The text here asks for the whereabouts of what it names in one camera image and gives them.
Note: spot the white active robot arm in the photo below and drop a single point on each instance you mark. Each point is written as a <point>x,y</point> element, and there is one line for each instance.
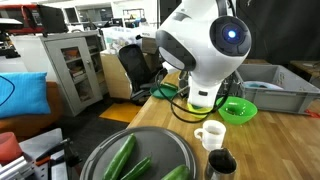
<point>206,39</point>

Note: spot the yellow bowl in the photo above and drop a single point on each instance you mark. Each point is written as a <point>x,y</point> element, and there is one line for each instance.
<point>198,112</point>

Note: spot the bright green bowl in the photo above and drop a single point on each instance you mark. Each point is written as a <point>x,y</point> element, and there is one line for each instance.
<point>236,110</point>

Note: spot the stainless steel cup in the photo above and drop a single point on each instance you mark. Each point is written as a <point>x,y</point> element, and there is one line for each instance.
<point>221,165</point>

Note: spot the red plastic cup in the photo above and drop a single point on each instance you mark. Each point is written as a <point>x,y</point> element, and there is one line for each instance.
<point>9,148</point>

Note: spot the green plate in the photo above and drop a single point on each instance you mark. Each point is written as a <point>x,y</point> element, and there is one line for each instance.
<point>164,90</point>

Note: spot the black office chair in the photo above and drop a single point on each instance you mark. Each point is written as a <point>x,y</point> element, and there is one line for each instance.
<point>141,77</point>

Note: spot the round grey tray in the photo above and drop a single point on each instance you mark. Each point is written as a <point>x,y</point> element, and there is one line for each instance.
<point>166,149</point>

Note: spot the white mug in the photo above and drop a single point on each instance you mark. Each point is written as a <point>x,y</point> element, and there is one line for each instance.
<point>211,134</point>

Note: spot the small dark green pepper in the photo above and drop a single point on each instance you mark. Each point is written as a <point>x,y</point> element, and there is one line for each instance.
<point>138,169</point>

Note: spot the grey metal cabinet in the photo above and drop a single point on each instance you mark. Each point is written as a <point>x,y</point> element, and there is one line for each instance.
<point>75,58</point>

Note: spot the large green zucchini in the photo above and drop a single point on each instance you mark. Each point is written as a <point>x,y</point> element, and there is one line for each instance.
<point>115,166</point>

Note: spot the grey dish rack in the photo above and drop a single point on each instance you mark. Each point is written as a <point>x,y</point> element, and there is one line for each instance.
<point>274,88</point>

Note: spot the blue cushion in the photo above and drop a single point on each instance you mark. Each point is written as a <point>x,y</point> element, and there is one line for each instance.
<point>23,93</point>

